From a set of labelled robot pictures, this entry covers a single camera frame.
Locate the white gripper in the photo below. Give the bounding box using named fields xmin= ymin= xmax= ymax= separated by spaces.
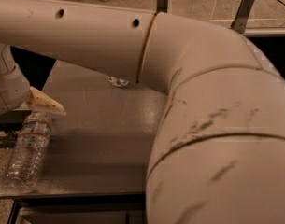
xmin=0 ymin=43 xmax=66 ymax=116

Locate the clear plastic water bottle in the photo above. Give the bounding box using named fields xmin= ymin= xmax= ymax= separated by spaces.
xmin=4 ymin=112 xmax=52 ymax=188

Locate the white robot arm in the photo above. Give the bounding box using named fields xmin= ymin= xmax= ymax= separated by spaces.
xmin=0 ymin=0 xmax=285 ymax=224

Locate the upright labelled water bottle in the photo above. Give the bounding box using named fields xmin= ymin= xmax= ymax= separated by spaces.
xmin=108 ymin=77 xmax=129 ymax=88

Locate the grey table cabinet base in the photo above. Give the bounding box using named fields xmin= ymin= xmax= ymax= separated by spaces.
xmin=7 ymin=193 xmax=148 ymax=224

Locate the middle metal barrier bracket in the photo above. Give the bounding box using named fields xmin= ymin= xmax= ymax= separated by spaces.
xmin=157 ymin=0 xmax=168 ymax=13

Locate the metal barrier bracket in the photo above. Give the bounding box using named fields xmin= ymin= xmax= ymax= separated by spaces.
xmin=231 ymin=0 xmax=255 ymax=34
xmin=157 ymin=0 xmax=168 ymax=13

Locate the right metal barrier bracket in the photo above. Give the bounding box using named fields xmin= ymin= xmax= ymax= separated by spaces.
xmin=231 ymin=0 xmax=255 ymax=34

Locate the grey metal rail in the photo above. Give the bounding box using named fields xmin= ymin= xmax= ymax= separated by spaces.
xmin=243 ymin=27 xmax=285 ymax=37

